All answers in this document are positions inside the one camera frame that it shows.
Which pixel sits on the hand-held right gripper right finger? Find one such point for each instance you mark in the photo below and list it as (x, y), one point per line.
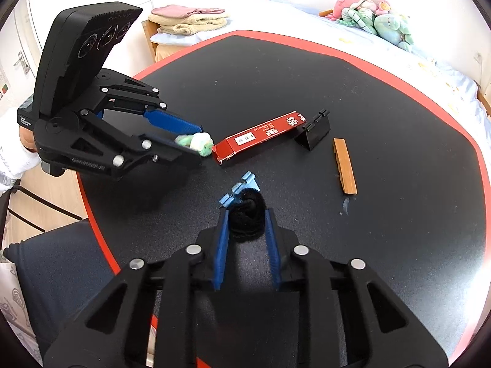
(273, 253)

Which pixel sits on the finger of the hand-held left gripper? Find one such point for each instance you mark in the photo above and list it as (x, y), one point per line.
(172, 120)
(153, 147)

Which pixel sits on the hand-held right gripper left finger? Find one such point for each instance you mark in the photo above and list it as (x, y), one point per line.
(220, 251)

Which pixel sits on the small green white plush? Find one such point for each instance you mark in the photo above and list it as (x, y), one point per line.
(199, 142)

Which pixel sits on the black fluffy hair scrunchie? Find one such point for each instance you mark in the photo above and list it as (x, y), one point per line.
(245, 218)

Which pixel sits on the person's left forearm white sleeve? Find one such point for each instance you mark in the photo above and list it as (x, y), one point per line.
(9, 149)

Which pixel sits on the blue binder clip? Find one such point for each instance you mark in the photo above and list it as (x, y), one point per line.
(238, 193)

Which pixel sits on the long red cardboard box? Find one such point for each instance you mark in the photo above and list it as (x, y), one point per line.
(261, 136)

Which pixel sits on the beige folded towel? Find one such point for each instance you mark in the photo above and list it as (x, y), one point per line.
(191, 25)

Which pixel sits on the pink folded towel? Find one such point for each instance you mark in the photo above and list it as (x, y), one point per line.
(184, 10)

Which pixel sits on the brown wooden strip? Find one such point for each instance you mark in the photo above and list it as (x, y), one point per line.
(345, 166)

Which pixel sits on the black binder clip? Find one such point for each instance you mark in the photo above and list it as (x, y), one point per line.
(314, 132)

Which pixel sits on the black metal chair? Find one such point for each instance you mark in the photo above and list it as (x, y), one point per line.
(27, 207)

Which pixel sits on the dark cloth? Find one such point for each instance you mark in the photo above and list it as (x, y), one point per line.
(61, 264)

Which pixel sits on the bed with light printed sheet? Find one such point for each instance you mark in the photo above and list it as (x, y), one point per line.
(299, 17)

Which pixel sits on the grey patterned bag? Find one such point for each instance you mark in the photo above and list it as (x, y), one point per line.
(13, 306)

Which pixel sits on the pink plush doll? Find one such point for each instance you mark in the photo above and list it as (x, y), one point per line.
(351, 5)

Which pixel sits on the green plush toy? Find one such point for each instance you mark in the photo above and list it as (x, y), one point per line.
(393, 27)

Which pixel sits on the wooden bed frame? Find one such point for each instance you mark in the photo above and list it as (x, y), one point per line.
(149, 40)

